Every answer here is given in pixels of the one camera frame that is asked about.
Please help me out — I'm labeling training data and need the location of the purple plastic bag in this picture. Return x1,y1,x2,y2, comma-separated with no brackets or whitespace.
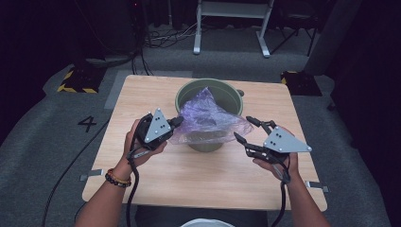
169,87,254,146

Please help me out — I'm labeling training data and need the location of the right hand-held gripper black cable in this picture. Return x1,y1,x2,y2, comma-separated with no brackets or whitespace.
270,154,292,227

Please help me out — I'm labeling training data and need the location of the black yellow striped base plate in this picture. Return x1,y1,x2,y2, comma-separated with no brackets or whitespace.
57,65,107,95
280,70,323,97

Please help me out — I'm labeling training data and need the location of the person's right hand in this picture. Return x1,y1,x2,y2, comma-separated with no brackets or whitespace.
253,153,300,185

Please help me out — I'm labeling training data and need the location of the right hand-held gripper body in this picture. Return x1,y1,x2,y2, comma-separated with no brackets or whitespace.
245,126,313,165

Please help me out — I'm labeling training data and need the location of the beaded bracelet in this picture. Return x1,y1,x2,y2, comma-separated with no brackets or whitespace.
104,168,132,189

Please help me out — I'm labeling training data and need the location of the black folding stand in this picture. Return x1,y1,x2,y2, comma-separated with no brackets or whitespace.
270,12,320,58

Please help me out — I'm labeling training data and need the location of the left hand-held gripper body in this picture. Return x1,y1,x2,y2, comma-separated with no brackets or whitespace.
135,108,174,151

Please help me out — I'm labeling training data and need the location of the left hand-held gripper black cable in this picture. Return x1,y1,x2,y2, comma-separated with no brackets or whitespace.
126,113,149,227

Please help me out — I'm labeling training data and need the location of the grey column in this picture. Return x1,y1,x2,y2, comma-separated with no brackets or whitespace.
303,0,363,77

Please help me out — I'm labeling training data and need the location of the long black floor cable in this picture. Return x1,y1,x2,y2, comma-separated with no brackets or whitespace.
42,118,111,227

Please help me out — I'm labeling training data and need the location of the green plastic bin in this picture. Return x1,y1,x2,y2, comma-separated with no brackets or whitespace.
174,78,244,153

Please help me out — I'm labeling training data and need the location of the tangle of floor cables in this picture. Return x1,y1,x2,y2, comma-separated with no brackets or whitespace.
143,22,202,50

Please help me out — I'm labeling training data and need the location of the person's left hand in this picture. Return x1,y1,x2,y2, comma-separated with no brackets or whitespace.
113,119,168,179

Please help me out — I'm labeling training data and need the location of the grey metal table bracket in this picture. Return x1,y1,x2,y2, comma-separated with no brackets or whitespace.
78,168,104,183
305,180,330,194

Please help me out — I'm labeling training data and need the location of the wooden table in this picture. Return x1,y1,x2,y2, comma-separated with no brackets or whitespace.
81,74,328,212

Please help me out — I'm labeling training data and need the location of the black equipment stand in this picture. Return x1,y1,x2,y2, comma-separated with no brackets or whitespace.
72,0,145,70

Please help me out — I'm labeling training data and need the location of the hand-held gripper black cable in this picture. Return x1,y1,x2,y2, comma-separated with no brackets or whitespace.
126,113,149,227
270,154,292,227

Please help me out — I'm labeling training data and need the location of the white metal stand frame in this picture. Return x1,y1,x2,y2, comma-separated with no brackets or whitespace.
193,0,275,59

